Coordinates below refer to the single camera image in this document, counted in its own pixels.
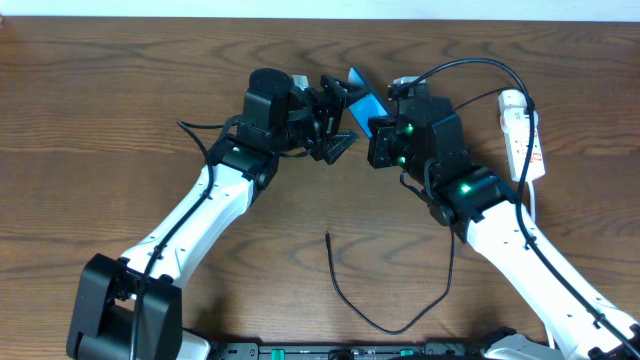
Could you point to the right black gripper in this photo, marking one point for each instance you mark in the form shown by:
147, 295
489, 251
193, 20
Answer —
379, 143

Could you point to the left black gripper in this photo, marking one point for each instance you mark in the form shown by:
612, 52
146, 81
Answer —
329, 116

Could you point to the blue Galaxy smartphone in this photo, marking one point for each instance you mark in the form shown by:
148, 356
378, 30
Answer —
369, 106

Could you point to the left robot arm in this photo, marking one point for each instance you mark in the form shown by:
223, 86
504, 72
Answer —
131, 307

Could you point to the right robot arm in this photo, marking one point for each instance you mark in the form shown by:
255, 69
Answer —
426, 140

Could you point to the white power strip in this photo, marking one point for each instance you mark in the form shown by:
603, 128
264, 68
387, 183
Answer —
515, 124

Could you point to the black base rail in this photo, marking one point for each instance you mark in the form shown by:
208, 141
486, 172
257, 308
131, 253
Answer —
436, 348

